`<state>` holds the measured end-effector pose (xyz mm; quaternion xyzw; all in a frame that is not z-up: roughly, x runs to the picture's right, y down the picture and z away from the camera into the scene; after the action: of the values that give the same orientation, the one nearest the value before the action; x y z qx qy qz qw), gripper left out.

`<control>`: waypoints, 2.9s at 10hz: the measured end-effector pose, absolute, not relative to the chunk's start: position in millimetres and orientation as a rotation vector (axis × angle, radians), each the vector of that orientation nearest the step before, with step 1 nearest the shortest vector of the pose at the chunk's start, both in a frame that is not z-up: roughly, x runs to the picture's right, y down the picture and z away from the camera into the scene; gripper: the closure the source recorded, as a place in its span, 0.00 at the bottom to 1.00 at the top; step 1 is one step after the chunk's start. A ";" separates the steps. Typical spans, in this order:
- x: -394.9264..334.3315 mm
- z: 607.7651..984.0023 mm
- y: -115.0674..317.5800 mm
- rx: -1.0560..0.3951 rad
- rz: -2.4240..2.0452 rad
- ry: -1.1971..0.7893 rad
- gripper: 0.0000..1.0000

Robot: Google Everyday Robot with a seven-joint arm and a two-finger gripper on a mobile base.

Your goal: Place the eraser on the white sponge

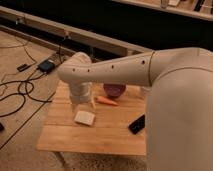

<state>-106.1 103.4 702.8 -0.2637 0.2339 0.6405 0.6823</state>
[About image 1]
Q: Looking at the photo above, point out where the wooden table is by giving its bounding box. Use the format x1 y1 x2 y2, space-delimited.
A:
37 82 146 163

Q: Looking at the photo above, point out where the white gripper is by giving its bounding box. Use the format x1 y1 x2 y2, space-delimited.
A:
69 83 91 104

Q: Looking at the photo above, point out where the purple bowl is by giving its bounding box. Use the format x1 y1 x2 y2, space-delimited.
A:
103 84 126 98

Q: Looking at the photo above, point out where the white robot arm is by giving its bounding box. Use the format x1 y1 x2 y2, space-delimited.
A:
58 48 213 171

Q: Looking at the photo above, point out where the white sponge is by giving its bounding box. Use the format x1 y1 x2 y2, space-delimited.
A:
74 111 95 126

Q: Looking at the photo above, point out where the orange carrot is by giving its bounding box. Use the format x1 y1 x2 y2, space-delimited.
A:
96 96 118 106

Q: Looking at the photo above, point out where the black power adapter box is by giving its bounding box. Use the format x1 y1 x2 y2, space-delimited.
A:
37 60 55 73

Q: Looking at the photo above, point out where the clear plastic cup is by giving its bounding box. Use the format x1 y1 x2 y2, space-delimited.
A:
140 87 151 99

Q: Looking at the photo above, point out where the small black floor device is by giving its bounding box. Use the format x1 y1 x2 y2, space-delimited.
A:
17 64 30 72

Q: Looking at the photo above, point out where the long wooden beam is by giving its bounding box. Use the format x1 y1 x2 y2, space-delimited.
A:
0 6 152 56

